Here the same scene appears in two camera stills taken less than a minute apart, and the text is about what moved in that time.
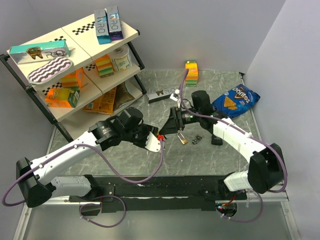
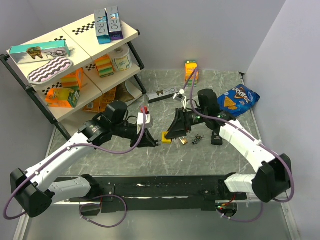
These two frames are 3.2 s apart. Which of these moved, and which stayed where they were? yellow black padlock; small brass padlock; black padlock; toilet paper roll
Moved: yellow black padlock
Stayed: toilet paper roll; black padlock; small brass padlock
